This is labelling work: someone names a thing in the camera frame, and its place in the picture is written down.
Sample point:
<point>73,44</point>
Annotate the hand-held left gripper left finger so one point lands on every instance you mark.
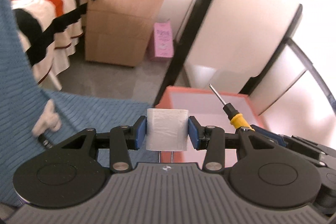
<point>140,133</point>

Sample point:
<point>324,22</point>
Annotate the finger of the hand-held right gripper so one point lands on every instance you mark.
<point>267,134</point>

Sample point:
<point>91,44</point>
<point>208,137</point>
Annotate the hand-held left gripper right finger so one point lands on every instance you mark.
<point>193,134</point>

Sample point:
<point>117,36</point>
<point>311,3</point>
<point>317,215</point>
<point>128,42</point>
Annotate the large white charger plug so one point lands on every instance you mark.
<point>166,129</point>

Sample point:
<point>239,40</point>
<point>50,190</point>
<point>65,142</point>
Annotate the orange cardboard box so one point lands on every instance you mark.
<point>197,106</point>

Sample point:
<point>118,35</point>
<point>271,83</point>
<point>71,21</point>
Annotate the beige fuzzy object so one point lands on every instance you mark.
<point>48,119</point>

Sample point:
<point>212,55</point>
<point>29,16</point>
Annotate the small black object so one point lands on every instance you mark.
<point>46,141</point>

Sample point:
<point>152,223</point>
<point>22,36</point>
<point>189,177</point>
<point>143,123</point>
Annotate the pink carton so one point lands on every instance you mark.
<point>163,40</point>

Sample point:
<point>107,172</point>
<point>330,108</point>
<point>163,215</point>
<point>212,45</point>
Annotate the wooden nightstand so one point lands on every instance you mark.
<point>118,27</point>

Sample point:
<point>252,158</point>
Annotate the blue textured covered chair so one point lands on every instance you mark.
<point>26,108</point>

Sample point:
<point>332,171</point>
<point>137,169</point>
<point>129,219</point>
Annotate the white black folding chair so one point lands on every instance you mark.
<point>249,16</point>

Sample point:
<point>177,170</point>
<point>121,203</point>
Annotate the bed with striped blanket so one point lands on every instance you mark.
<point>47,3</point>

